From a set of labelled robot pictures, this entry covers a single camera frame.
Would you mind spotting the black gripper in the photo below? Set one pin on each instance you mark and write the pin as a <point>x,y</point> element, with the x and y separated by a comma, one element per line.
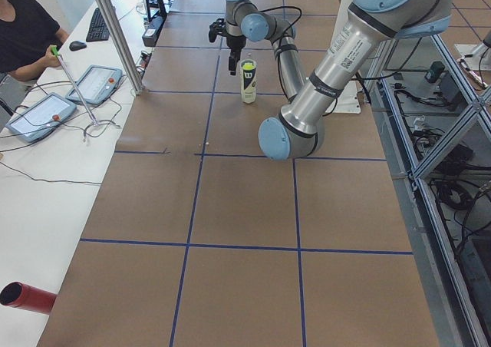
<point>233,43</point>

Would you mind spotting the yellow tennis ball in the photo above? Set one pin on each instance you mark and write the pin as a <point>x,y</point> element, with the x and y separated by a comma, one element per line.
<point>248,66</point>

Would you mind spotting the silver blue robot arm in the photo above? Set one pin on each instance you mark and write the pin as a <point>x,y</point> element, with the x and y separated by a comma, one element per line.
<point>298,130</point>

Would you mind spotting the clear tennis ball can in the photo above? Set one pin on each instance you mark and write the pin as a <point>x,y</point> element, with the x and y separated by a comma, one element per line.
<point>248,82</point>

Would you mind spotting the person's hand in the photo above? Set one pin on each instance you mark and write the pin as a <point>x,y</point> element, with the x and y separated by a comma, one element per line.
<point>50,61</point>

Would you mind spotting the far teach pendant tablet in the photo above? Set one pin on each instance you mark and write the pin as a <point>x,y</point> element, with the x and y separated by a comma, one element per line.
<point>98,82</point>

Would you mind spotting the teach pendant tablet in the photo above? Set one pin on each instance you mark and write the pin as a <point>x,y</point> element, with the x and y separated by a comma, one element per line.
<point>98,82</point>
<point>39,120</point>

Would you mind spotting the black keyboard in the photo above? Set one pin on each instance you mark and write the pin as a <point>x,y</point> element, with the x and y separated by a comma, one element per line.
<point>98,30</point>

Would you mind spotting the black computer mouse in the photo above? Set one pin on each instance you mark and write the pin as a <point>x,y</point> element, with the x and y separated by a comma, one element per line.
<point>77,45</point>

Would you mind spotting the near teach pendant tablet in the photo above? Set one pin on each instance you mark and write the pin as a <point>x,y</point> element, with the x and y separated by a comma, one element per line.
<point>39,120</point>

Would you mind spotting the person in black shirt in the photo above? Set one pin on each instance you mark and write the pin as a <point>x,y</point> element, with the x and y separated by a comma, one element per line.
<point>27,32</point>

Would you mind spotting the black device box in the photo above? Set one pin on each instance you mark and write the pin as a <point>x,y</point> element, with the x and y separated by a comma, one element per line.
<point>447,86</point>

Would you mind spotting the red cylinder tube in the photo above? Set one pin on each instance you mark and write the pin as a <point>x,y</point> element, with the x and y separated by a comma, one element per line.
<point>23,296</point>

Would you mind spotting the aluminium frame post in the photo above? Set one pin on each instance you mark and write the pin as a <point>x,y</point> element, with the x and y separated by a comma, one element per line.
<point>121,44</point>

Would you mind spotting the green handled grabber stick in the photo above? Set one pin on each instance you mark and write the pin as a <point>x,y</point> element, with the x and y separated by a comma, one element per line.
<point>94,121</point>

